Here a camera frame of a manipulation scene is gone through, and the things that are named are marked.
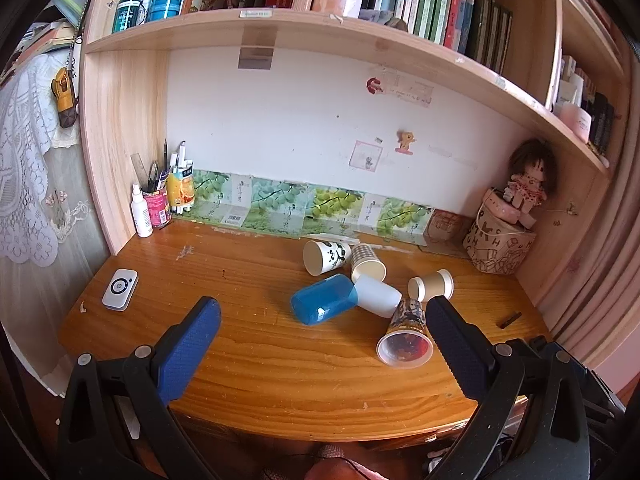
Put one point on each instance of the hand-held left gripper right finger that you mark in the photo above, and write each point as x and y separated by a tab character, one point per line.
457	350

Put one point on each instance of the orange print carton holder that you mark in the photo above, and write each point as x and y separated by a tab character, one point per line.
180	191

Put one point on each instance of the beige patterned bag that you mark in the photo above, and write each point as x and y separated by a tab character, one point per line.
497	247

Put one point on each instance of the brown-haired rag doll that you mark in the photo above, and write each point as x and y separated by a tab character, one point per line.
530	175

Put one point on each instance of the person's pink clothing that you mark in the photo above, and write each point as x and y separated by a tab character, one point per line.
325	466

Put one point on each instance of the blue jar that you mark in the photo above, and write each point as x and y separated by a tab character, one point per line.
165	6

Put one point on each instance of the panda print paper cup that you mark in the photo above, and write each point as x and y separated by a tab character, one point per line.
327	256

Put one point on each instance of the pink note sticker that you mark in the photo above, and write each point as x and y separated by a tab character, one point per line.
366	156

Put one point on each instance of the pink curtain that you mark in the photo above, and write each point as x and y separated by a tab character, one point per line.
617	260

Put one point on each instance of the white spray bottle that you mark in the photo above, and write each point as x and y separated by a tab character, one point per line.
141	212

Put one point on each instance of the black pencil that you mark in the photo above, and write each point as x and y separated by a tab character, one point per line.
165	160

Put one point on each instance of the clear plastic ruler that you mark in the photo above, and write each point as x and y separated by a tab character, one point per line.
139	167

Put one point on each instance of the brown patterned paper cup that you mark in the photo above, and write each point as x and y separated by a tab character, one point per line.
367	265

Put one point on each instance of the small dark brown stick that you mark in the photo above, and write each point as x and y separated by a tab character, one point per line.
508	319

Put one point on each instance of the red wall sticker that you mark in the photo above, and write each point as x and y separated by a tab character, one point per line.
372	85

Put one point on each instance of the teal bottle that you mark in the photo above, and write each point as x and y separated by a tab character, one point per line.
126	7

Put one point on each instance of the blue plastic cup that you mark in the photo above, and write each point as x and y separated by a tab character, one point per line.
322	302

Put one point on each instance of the grape print carton strip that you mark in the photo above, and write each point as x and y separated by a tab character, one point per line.
320	205

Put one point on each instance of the orange cartoon wall sticker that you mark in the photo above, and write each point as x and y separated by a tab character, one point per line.
406	141

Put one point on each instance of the white translucent plastic cup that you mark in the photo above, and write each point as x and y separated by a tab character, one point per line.
377	296

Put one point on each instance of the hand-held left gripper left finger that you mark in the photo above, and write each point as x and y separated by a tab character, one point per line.
192	345

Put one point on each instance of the clear cartoon print cup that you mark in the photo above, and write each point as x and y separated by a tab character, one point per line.
405	335

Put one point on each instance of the red can pen holder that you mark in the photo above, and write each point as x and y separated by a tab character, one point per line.
157	206

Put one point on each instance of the white marker pen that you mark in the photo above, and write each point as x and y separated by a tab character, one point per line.
182	155
174	162

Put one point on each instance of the stack of books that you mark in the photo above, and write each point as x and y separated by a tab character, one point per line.
50	35

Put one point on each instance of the white lace cloth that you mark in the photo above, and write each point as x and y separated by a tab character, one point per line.
30	160

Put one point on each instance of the white round-button device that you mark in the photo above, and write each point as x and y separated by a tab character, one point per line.
120	288

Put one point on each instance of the small beige paper cup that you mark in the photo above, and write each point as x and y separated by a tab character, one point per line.
431	285

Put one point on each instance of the wooden bookshelf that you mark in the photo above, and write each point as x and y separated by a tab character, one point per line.
127	110

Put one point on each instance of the pink box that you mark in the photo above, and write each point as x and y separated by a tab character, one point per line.
502	205

